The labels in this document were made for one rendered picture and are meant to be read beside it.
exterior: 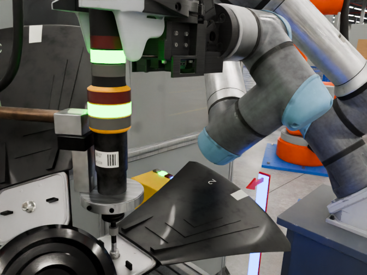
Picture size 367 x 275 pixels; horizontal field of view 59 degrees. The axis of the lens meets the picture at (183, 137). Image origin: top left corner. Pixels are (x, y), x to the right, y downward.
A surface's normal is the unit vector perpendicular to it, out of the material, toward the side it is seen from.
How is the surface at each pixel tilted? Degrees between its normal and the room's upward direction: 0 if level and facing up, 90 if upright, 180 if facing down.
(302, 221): 0
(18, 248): 64
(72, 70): 45
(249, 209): 20
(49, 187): 54
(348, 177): 73
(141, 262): 0
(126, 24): 90
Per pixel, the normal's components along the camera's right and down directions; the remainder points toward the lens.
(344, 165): -0.70, -0.17
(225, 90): -0.14, -0.64
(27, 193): -0.23, -0.36
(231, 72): 0.20, -0.64
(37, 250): 0.58, -0.44
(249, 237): 0.35, -0.83
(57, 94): -0.03, -0.45
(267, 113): -0.38, 0.46
